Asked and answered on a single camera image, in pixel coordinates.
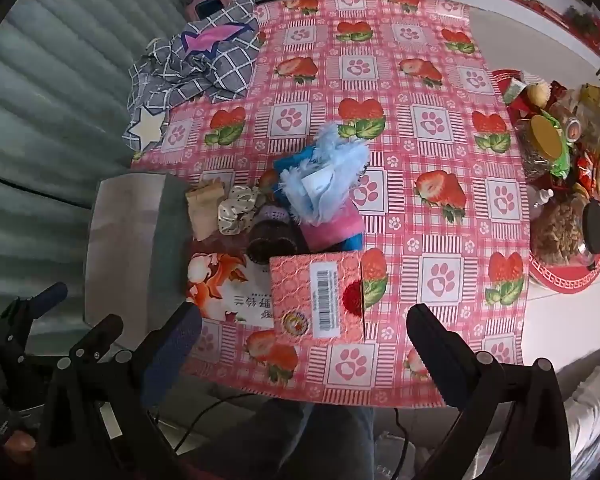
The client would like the person left hand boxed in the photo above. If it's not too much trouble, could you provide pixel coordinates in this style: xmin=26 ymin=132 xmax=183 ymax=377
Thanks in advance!
xmin=3 ymin=430 xmax=36 ymax=464

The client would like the white polka dot scrunchie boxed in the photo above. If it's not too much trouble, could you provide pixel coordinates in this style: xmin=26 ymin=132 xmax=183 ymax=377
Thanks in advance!
xmin=218 ymin=185 xmax=265 ymax=236

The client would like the orange white tissue pack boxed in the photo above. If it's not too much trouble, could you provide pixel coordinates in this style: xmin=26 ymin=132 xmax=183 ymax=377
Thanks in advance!
xmin=186 ymin=252 xmax=274 ymax=330

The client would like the black cable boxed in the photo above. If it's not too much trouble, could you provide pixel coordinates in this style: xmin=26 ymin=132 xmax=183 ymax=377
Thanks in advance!
xmin=172 ymin=391 xmax=261 ymax=456

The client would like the purple dark sock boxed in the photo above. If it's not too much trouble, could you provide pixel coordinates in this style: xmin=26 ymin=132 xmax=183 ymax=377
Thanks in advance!
xmin=246 ymin=204 xmax=303 ymax=266

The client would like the pink tissue box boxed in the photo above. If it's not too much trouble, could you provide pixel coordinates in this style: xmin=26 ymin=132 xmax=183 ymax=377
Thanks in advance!
xmin=270 ymin=252 xmax=365 ymax=347

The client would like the black round lid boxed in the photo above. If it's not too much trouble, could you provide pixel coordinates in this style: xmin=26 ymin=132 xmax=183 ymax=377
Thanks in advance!
xmin=582 ymin=200 xmax=600 ymax=255

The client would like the red round tray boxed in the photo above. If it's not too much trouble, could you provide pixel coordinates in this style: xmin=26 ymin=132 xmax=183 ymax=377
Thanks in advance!
xmin=491 ymin=68 xmax=600 ymax=295

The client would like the grey plaid star cloth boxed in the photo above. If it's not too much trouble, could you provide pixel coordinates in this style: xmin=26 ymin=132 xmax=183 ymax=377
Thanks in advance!
xmin=122 ymin=0 xmax=261 ymax=153

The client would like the pink strawberry paw tablecloth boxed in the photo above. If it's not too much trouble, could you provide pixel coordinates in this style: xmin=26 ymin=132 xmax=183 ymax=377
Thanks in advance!
xmin=137 ymin=0 xmax=530 ymax=408

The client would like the jar with yellow lid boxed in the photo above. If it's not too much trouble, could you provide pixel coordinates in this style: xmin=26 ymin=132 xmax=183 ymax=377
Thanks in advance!
xmin=515 ymin=115 xmax=564 ymax=182

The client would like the light blue fluffy cloth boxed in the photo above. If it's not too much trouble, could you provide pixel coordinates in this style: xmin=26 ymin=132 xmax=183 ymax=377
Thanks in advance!
xmin=283 ymin=122 xmax=370 ymax=226

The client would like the pink cloth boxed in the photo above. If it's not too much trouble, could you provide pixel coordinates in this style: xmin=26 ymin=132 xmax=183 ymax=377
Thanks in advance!
xmin=300 ymin=200 xmax=364 ymax=252

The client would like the white storage box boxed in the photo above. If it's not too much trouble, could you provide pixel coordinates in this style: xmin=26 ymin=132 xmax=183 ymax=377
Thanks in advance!
xmin=83 ymin=172 xmax=193 ymax=350

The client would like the beige knitted sock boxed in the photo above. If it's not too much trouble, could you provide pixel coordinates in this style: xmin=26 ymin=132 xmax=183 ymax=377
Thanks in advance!
xmin=185 ymin=179 xmax=225 ymax=242

